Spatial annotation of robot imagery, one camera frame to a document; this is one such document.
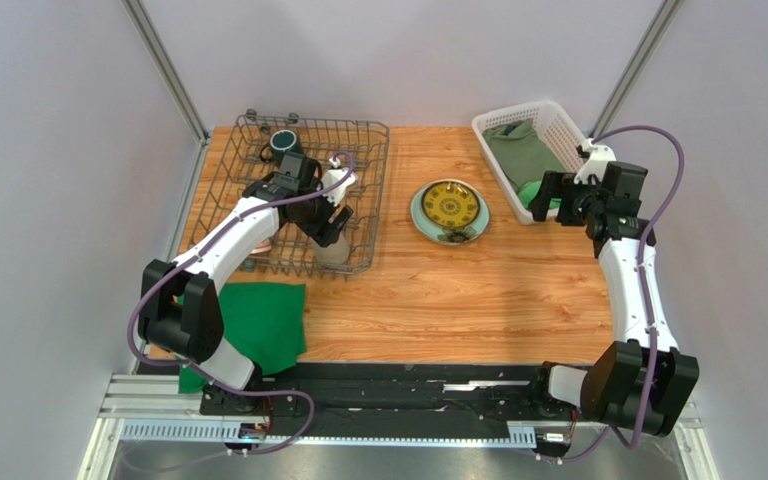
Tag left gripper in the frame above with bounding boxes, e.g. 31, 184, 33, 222
294, 178, 352, 248

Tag beige cup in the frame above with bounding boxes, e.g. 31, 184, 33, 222
312, 232, 351, 265

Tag yellow patterned plate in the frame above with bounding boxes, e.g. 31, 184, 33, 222
420, 180, 482, 229

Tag light blue flower plate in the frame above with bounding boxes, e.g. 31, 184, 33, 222
409, 178, 491, 246

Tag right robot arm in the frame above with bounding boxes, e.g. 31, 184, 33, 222
529, 161, 700, 437

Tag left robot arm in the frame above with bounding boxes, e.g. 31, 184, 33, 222
127, 151, 357, 394

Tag bright green microfiber towel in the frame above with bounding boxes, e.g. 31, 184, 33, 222
517, 180, 561, 211

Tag dark green mug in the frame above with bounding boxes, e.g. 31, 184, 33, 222
259, 129, 304, 166

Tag olive green folded cloth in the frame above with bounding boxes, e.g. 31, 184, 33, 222
482, 119, 564, 193

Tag white plastic basket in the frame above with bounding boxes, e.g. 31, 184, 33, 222
471, 101, 586, 225

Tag red white patterned bowl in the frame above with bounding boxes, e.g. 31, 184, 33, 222
251, 240, 273, 255

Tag dark green cloth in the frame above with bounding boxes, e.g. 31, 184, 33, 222
177, 282, 308, 395

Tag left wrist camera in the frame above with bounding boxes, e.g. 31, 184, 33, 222
321, 151, 358, 206

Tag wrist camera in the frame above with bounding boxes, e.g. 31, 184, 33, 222
321, 151, 358, 206
575, 139, 616, 185

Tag grey wire dish rack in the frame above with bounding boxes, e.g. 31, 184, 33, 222
181, 109, 390, 277

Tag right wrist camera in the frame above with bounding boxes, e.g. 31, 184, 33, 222
575, 139, 616, 185

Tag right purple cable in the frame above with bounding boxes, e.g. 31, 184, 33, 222
533, 124, 686, 464

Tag purple cable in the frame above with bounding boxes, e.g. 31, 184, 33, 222
117, 151, 359, 467
533, 124, 686, 464

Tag right aluminium frame post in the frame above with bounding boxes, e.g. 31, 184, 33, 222
591, 0, 684, 137

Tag aluminium frame post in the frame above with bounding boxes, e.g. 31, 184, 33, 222
121, 0, 210, 145
591, 0, 684, 137

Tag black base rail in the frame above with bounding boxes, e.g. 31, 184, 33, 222
199, 362, 590, 443

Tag left aluminium frame post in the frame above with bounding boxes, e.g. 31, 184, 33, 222
121, 0, 210, 145

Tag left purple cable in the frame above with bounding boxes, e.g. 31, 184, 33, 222
117, 151, 359, 467

